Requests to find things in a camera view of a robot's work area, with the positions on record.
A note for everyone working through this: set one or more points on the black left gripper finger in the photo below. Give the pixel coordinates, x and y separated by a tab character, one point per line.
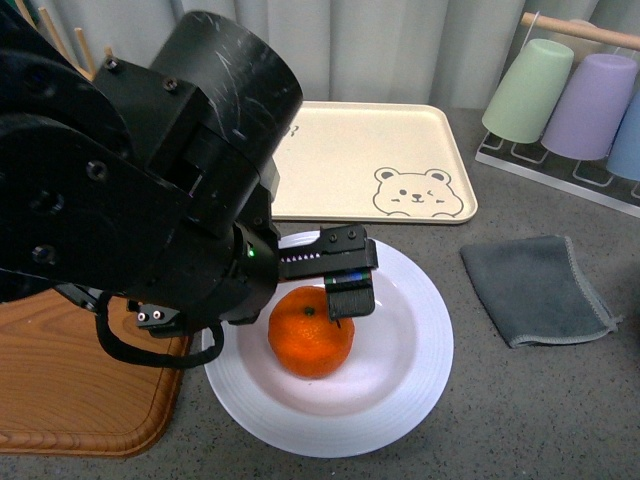
349	282

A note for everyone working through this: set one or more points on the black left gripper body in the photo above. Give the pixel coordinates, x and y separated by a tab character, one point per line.
208	283

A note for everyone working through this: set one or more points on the orange fruit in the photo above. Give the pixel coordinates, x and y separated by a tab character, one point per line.
304	339

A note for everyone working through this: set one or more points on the white round plate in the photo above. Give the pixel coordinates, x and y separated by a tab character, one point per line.
397	370

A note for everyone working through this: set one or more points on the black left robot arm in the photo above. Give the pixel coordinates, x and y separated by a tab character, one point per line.
155	184

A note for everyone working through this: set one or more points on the cream bear tray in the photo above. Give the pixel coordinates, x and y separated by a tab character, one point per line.
365	162

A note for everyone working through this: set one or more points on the grey folded cloth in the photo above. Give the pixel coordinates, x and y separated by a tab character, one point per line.
535	292

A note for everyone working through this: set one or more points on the wooden cutting board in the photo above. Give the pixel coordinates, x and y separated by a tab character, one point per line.
61	394

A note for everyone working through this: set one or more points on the light green plastic cup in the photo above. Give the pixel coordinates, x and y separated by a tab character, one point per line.
527	94

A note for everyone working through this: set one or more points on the wooden dish rack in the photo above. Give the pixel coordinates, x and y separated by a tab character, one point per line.
90	69

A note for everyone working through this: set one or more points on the grey curtain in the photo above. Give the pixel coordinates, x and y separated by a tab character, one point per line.
450	54

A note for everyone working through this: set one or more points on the white cup rack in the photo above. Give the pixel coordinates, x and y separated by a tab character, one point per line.
586	179

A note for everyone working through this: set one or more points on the purple plastic cup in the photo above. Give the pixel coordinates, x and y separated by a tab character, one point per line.
590	109

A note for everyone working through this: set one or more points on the blue plastic cup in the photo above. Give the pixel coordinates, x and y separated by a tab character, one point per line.
623	159

